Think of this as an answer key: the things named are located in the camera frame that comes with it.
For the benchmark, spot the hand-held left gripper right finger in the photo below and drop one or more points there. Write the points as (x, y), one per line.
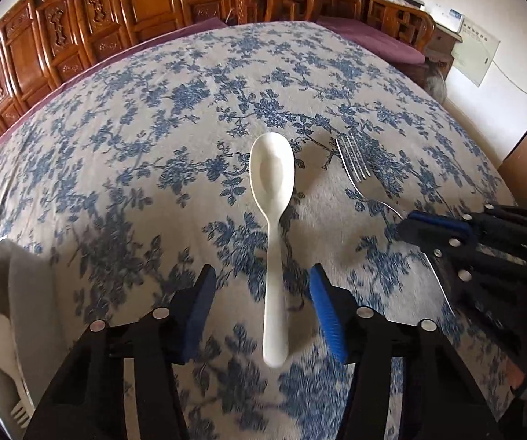
(327, 311)

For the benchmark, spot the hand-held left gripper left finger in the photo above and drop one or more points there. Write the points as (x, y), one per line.
(199, 311)

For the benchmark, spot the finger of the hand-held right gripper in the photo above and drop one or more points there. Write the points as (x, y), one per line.
(488, 270)
(437, 227)

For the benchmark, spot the rectangular metal tray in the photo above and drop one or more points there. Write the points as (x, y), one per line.
(29, 293)

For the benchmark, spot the grey fluffy object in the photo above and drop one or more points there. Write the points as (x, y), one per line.
(436, 82)

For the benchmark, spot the small wooden cabinet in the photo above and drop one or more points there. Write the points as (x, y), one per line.
(442, 46)

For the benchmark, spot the purple seat cushion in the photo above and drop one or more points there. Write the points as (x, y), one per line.
(373, 39)

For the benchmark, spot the carved wooden bench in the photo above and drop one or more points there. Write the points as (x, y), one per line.
(405, 23)

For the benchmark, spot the white box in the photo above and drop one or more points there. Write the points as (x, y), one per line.
(446, 16)

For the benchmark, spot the blue floral bedsheet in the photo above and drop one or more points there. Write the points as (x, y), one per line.
(153, 101)

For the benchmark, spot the stack of papers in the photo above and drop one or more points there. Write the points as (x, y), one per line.
(410, 0)

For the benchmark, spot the white wall panel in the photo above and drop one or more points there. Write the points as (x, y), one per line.
(474, 52)

